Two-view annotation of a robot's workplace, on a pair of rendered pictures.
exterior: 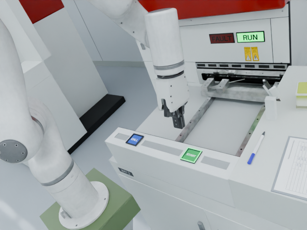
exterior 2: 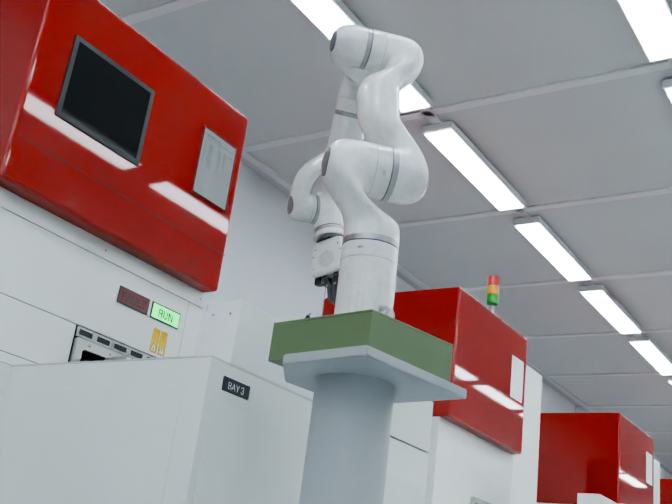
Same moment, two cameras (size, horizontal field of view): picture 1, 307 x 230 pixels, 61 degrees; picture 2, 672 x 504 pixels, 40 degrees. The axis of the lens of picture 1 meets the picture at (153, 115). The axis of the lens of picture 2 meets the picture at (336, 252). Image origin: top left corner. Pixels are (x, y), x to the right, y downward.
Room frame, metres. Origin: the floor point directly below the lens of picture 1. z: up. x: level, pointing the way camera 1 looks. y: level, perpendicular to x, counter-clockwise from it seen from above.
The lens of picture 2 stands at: (1.16, 2.11, 0.36)
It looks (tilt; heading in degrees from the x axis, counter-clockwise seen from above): 21 degrees up; 256
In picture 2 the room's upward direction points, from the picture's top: 8 degrees clockwise
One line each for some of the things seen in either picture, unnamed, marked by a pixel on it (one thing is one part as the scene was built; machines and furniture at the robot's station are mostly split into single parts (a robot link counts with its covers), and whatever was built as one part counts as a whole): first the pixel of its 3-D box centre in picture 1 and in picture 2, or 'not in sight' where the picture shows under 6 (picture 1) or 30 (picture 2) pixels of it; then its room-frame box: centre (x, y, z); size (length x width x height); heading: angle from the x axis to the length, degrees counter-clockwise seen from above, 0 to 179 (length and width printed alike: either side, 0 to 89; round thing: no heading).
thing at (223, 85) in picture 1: (223, 86); not in sight; (1.04, -0.36, 0.89); 0.08 x 0.03 x 0.03; 131
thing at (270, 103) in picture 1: (272, 99); not in sight; (0.65, -0.38, 1.03); 0.06 x 0.04 x 0.13; 131
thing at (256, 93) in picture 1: (239, 92); not in sight; (0.98, -0.41, 0.87); 0.36 x 0.08 x 0.03; 41
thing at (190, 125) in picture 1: (195, 118); not in sight; (0.96, -0.18, 0.84); 0.50 x 0.02 x 0.03; 131
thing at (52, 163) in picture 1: (36, 137); (361, 194); (0.70, 0.35, 1.21); 0.19 x 0.12 x 0.24; 179
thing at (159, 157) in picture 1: (166, 160); (292, 367); (0.72, 0.02, 0.89); 0.55 x 0.09 x 0.14; 41
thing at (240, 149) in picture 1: (254, 128); not in sight; (0.75, -0.35, 0.84); 0.50 x 0.02 x 0.03; 131
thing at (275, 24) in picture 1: (201, 53); (90, 313); (1.20, -0.34, 1.02); 0.81 x 0.03 x 0.40; 41
